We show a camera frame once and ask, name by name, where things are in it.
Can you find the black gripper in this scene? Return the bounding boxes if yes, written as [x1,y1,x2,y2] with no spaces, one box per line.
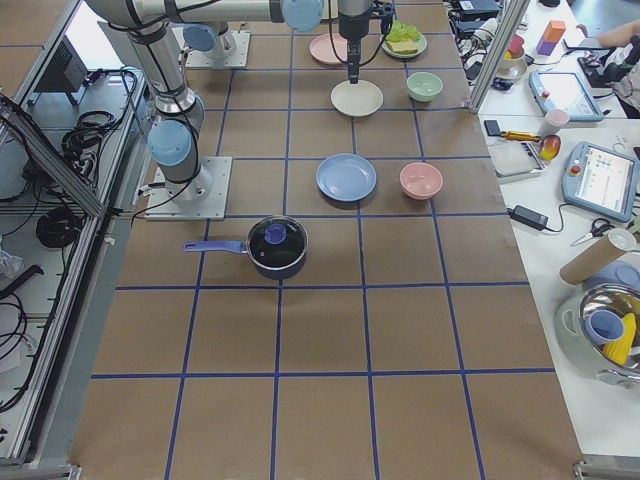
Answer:
[337,0,371,84]

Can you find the pink plate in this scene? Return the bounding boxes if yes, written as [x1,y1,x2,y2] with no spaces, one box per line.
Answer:
[309,34,348,65]

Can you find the blue plate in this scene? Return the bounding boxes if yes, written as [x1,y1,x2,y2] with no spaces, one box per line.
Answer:
[316,153,377,202]

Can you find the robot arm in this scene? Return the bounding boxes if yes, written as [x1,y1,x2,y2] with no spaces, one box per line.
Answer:
[172,1,390,85]
[88,1,324,201]

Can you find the white plate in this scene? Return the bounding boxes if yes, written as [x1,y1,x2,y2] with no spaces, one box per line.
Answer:
[330,80,384,117]

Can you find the bread slice on plate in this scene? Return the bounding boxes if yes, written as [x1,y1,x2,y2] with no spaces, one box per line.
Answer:
[386,40,418,55]

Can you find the green lettuce leaf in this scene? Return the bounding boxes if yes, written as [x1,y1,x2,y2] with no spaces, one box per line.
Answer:
[386,20,421,43]

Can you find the green bowl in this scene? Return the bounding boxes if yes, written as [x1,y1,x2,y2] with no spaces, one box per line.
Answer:
[406,72,444,102]

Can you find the green plate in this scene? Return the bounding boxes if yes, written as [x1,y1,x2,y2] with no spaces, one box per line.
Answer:
[382,33,428,59]

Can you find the pink bowl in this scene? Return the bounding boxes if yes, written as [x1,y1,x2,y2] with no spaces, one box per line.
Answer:
[399,162,444,200]

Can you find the white bowl with fruit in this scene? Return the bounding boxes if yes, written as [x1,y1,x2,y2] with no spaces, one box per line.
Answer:
[498,34,525,73]

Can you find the kitchen scale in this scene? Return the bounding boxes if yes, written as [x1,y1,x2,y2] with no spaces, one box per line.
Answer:
[489,140,546,182]

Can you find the glass pot lid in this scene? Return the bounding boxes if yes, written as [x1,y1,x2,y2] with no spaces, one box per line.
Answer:
[248,216,307,270]

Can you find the white paper cup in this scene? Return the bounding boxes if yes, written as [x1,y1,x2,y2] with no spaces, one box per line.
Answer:
[539,108,570,137]

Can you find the orange purple block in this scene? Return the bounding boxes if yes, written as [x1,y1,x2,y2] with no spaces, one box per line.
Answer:
[535,20,566,56]

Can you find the dark blue saucepan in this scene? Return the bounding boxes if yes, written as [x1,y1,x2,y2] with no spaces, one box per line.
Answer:
[183,215,308,280]

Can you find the red yellow mango toy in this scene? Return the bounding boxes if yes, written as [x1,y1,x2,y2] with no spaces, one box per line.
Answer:
[539,135,561,161]

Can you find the far teach pendant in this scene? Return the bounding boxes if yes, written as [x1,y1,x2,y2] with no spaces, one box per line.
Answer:
[528,70,604,122]

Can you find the teach pendant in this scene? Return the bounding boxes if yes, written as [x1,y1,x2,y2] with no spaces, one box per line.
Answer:
[562,142,639,222]
[528,70,604,122]

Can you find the black power adapter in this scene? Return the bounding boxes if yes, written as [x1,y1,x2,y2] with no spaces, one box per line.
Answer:
[508,205,549,231]

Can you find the near teach pendant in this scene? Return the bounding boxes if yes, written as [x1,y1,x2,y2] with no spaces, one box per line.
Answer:
[562,142,639,222]

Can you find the scissors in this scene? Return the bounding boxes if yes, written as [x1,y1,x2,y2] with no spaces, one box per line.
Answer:
[571,217,615,247]

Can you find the cardboard tube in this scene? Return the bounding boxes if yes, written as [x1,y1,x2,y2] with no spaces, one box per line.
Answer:
[559,228,637,285]

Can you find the grey pot base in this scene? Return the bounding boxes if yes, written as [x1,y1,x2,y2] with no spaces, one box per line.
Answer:
[553,294,640,386]

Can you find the steel mixing bowl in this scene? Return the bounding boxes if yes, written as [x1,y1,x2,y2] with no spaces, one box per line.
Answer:
[579,283,639,388]

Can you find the blue cup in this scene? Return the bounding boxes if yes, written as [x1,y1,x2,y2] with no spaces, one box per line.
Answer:
[586,310,624,345]

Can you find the yellow corn toy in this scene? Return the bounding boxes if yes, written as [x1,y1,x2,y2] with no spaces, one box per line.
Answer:
[602,313,637,365]

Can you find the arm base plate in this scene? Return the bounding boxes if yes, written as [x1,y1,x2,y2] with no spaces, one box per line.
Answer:
[183,25,251,70]
[144,156,232,221]

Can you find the orange handled screwdriver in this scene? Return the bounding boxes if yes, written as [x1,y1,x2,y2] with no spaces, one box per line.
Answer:
[500,130,542,142]

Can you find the aluminium frame post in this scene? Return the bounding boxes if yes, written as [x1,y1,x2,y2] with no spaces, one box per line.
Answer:
[468,0,529,114]

